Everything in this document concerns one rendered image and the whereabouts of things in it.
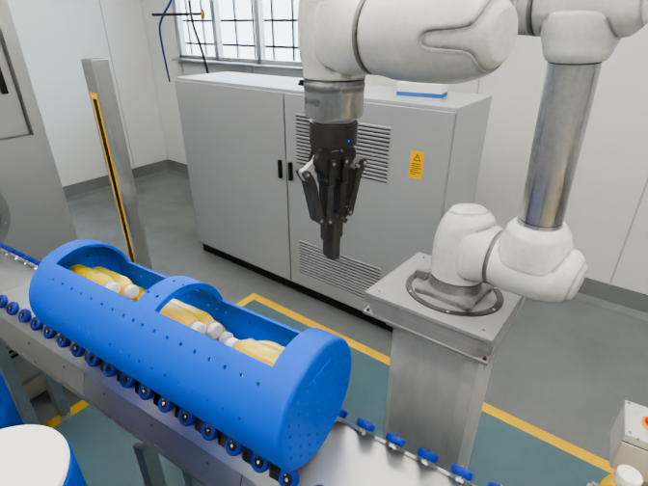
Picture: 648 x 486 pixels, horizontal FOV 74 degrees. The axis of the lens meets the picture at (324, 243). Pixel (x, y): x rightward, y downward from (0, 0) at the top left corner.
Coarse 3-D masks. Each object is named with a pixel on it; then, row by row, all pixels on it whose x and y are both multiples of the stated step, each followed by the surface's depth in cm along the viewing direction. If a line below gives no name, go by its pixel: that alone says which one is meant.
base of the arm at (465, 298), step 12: (420, 276) 136; (432, 276) 128; (420, 288) 129; (432, 288) 128; (444, 288) 125; (456, 288) 123; (468, 288) 123; (480, 288) 126; (492, 288) 132; (444, 300) 125; (456, 300) 123; (468, 300) 123
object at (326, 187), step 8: (328, 168) 66; (336, 168) 66; (328, 176) 67; (320, 184) 69; (328, 184) 68; (320, 192) 70; (328, 192) 68; (320, 200) 70; (328, 200) 69; (328, 208) 70; (328, 216) 70; (328, 224) 71
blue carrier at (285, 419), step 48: (96, 240) 131; (48, 288) 114; (96, 288) 107; (192, 288) 106; (96, 336) 103; (144, 336) 96; (192, 336) 91; (240, 336) 117; (288, 336) 108; (336, 336) 91; (144, 384) 101; (192, 384) 88; (240, 384) 82; (288, 384) 79; (336, 384) 94; (240, 432) 83; (288, 432) 80
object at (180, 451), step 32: (0, 256) 179; (0, 288) 158; (0, 320) 147; (32, 352) 138; (64, 384) 149; (96, 384) 121; (128, 416) 115; (160, 448) 112; (192, 448) 103; (320, 448) 99; (352, 448) 99; (384, 448) 99; (224, 480) 98; (320, 480) 92; (352, 480) 92; (384, 480) 92; (416, 480) 92; (448, 480) 92
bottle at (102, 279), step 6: (78, 264) 127; (72, 270) 124; (78, 270) 124; (84, 270) 123; (90, 270) 123; (96, 270) 124; (84, 276) 121; (90, 276) 121; (96, 276) 120; (102, 276) 120; (108, 276) 122; (96, 282) 119; (102, 282) 119; (108, 282) 120; (114, 282) 122
